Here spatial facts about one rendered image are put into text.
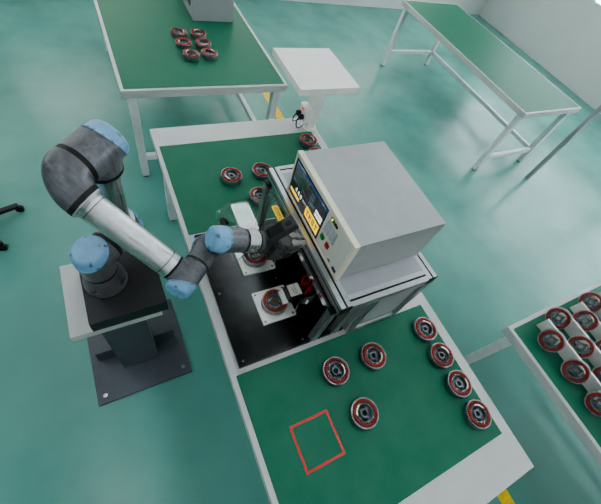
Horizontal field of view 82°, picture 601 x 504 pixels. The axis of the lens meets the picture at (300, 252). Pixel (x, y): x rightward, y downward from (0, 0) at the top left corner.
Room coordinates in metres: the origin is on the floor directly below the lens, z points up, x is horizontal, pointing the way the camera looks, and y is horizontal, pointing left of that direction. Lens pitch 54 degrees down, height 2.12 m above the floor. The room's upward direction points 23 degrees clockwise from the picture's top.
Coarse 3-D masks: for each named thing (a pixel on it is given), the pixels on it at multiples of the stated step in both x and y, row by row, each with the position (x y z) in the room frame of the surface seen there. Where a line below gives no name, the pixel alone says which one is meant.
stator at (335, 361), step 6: (330, 360) 0.53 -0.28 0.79; (336, 360) 0.54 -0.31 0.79; (342, 360) 0.55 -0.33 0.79; (324, 366) 0.50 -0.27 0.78; (342, 366) 0.53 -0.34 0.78; (324, 372) 0.48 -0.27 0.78; (330, 372) 0.49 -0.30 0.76; (342, 372) 0.51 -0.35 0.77; (348, 372) 0.51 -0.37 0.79; (324, 378) 0.46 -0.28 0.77; (330, 378) 0.46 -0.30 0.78; (336, 378) 0.47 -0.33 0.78; (342, 378) 0.48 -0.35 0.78; (348, 378) 0.49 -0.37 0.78; (330, 384) 0.45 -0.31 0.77; (336, 384) 0.45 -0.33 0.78; (342, 384) 0.46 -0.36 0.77
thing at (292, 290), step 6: (294, 282) 0.75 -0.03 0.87; (300, 282) 0.78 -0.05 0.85; (306, 282) 0.79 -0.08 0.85; (288, 288) 0.71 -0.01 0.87; (294, 288) 0.72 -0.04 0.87; (300, 288) 0.74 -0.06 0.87; (306, 288) 0.76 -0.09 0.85; (312, 288) 0.77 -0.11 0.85; (282, 294) 0.70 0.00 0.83; (288, 294) 0.69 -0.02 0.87; (294, 294) 0.70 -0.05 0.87; (300, 294) 0.71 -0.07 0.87; (306, 294) 0.73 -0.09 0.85; (312, 294) 0.75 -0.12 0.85; (282, 300) 0.67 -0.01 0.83; (288, 300) 0.68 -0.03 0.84; (294, 300) 0.69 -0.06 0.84
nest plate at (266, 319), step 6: (270, 288) 0.73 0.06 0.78; (276, 288) 0.74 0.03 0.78; (282, 288) 0.75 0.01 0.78; (252, 294) 0.67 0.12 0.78; (258, 294) 0.68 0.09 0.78; (258, 300) 0.65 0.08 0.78; (270, 300) 0.68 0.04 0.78; (258, 306) 0.63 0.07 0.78; (288, 306) 0.68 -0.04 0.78; (258, 312) 0.61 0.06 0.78; (264, 312) 0.61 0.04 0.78; (288, 312) 0.66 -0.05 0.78; (294, 312) 0.67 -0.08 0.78; (264, 318) 0.59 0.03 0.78; (270, 318) 0.60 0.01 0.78; (276, 318) 0.61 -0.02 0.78; (282, 318) 0.62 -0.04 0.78; (264, 324) 0.56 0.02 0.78
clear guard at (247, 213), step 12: (228, 204) 0.85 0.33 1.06; (240, 204) 0.87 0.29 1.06; (252, 204) 0.89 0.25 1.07; (264, 204) 0.92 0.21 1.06; (276, 204) 0.94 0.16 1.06; (216, 216) 0.81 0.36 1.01; (228, 216) 0.81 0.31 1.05; (240, 216) 0.81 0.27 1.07; (252, 216) 0.84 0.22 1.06; (264, 216) 0.86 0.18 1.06; (264, 228) 0.81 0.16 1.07
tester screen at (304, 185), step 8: (296, 168) 0.98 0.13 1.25; (296, 176) 0.97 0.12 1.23; (304, 176) 0.93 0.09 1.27; (296, 184) 0.96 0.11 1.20; (304, 184) 0.92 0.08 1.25; (312, 184) 0.89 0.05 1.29; (304, 192) 0.91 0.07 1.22; (312, 192) 0.88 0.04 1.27; (296, 200) 0.93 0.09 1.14; (304, 200) 0.90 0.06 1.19; (312, 200) 0.87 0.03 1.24; (320, 200) 0.84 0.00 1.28; (304, 208) 0.89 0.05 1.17; (320, 208) 0.83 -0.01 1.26; (304, 216) 0.88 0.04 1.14; (320, 216) 0.82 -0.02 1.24; (320, 224) 0.81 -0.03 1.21
